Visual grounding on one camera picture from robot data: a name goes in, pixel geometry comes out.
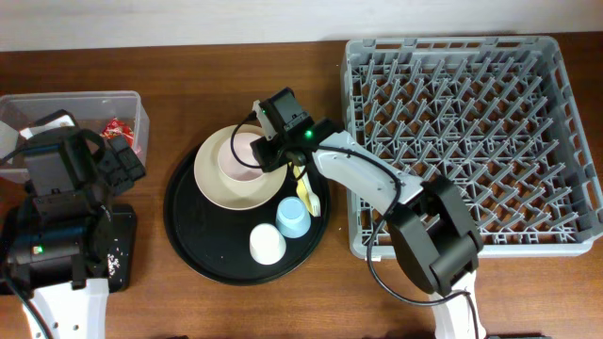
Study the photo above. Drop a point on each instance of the black round tray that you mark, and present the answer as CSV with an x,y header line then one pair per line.
x,y
214,241

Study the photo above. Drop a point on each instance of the cooked rice pile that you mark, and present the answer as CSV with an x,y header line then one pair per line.
x,y
117,258

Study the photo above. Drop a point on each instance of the light blue plastic cup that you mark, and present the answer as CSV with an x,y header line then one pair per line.
x,y
292,219

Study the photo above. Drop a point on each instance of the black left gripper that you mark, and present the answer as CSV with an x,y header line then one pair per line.
x,y
124,175

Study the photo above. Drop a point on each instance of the white plastic cup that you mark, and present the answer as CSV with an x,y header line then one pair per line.
x,y
267,245

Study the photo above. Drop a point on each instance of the black rectangular tray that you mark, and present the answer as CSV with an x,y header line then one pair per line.
x,y
69,251

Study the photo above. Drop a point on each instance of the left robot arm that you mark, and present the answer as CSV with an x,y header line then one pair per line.
x,y
64,182

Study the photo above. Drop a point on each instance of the grey dishwasher rack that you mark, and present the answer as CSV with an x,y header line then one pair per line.
x,y
498,117

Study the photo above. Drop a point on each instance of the cream large bowl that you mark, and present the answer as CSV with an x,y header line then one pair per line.
x,y
227,192

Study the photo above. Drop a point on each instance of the red snack wrapper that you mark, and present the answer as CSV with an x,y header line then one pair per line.
x,y
117,128

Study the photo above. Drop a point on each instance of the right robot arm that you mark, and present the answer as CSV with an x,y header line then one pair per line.
x,y
435,239

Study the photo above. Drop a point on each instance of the yellow plastic spoon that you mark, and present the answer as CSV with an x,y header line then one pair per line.
x,y
301,189

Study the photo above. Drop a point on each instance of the clear plastic waste bin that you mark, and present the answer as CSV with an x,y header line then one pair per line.
x,y
92,110

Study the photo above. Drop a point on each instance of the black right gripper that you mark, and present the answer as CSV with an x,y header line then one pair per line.
x,y
261,151

